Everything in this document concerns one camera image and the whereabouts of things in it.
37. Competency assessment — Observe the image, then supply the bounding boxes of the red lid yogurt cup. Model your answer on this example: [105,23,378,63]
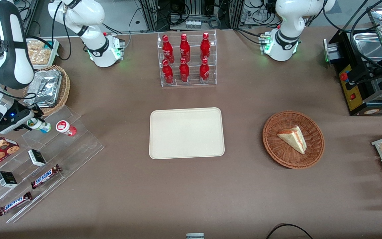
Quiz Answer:
[55,120,77,137]

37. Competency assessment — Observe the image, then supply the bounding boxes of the white plastic bin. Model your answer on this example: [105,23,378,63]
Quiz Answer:
[25,39,60,70]

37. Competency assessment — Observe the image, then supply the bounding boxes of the oval wicker basket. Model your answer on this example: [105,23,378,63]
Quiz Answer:
[24,65,71,116]

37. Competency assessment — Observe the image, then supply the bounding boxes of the black food warmer cabinet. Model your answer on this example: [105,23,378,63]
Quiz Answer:
[323,6,382,117]

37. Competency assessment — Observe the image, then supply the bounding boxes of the aluminium foil tray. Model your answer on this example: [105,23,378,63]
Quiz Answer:
[25,69,62,108]

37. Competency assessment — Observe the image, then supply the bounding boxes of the red cola bottle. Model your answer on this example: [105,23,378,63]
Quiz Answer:
[199,58,210,84]
[200,32,211,61]
[162,59,174,85]
[179,57,190,83]
[162,34,175,64]
[179,33,191,63]

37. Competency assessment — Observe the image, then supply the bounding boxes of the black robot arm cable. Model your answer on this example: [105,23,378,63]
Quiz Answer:
[349,0,382,75]
[322,0,377,34]
[25,1,72,62]

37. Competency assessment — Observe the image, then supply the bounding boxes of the clear acrylic bottle rack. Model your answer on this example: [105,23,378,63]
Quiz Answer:
[157,30,218,88]

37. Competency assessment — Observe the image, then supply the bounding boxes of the beige serving tray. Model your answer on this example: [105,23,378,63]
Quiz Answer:
[149,107,225,160]

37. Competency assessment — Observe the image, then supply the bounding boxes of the black cable loop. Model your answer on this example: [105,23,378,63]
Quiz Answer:
[265,223,314,239]

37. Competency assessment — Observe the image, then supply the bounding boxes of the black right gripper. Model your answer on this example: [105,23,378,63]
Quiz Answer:
[0,103,45,134]

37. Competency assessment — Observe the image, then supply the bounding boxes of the aluminium frame rack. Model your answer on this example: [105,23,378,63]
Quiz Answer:
[139,0,245,31]

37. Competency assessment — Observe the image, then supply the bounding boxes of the Snickers bar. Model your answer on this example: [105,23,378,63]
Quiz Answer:
[0,191,32,217]
[30,164,62,190]

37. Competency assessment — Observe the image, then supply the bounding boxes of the clear acrylic stepped shelf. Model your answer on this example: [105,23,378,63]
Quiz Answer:
[0,105,105,224]

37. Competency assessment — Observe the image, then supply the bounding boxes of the round brown wicker basket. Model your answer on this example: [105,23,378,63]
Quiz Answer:
[262,110,325,170]

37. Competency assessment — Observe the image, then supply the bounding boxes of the small black box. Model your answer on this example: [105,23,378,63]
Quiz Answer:
[0,171,18,188]
[28,149,47,167]

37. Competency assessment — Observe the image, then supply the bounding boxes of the clear bag of crackers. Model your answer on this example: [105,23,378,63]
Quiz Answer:
[29,48,51,66]
[27,40,46,51]

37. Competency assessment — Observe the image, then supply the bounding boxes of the green lid yogurt cup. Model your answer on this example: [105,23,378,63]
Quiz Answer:
[27,117,52,133]

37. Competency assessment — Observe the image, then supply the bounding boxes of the wrapped triangle sandwich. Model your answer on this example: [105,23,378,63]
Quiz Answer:
[276,125,308,155]

